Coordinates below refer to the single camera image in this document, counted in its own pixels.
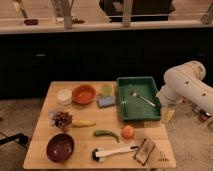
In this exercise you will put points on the yellow banana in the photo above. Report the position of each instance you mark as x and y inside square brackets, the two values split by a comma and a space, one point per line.
[82, 123]

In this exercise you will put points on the small wooden box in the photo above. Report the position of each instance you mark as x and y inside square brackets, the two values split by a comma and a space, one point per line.
[143, 153]

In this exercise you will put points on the blue sponge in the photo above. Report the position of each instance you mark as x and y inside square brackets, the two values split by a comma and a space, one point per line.
[105, 101]

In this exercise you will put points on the bunch of red grapes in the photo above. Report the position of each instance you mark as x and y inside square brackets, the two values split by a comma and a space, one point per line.
[62, 120]

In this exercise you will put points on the green plastic tray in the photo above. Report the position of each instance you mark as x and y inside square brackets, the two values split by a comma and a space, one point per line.
[133, 108]

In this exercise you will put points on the orange bowl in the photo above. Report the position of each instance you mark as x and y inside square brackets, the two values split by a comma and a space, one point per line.
[83, 94]

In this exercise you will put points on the orange fruit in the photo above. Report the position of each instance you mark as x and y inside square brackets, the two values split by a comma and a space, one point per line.
[127, 132]

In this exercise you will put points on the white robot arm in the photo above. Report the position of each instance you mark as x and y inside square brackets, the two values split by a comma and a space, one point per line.
[185, 81]

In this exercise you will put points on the wooden folding table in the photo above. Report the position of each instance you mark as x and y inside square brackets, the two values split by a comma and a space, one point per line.
[86, 142]

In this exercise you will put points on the green plastic cup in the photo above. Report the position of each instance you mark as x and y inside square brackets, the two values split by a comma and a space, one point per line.
[106, 90]

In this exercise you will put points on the black stand on floor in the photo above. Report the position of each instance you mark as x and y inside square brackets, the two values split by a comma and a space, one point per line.
[19, 138]

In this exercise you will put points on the bottles on floor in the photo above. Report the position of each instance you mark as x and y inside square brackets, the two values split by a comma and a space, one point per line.
[204, 116]

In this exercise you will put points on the metal fork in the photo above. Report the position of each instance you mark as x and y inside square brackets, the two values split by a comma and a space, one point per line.
[142, 98]

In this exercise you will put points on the dark red bowl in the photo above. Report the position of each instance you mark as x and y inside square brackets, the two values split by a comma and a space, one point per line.
[60, 148]

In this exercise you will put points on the white paper cup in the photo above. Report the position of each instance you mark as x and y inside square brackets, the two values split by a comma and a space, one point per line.
[64, 96]

